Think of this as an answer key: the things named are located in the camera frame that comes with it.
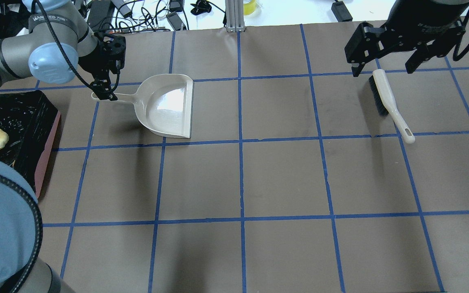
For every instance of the yellow tape roll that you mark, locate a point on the yellow tape roll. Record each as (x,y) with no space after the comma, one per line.
(250,7)

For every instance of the black power adapter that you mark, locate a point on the black power adapter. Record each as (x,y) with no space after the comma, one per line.
(340,11)

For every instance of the aluminium frame post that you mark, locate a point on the aluminium frame post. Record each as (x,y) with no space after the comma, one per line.
(234,16)

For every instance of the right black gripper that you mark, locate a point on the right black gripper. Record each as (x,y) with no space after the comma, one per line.
(421,11)

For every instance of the black power brick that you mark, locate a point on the black power brick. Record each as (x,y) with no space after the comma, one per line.
(100,11)

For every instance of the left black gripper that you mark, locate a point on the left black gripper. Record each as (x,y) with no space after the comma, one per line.
(92,62)

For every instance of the bin with black liner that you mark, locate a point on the bin with black liner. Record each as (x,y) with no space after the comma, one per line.
(31,121)

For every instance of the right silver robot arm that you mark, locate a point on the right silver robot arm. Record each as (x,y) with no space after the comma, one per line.
(432,12)

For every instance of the beige hand brush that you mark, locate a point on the beige hand brush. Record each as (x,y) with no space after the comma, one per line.
(386,105)

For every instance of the beige plastic dustpan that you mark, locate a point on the beige plastic dustpan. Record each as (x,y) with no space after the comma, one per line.
(162,104)

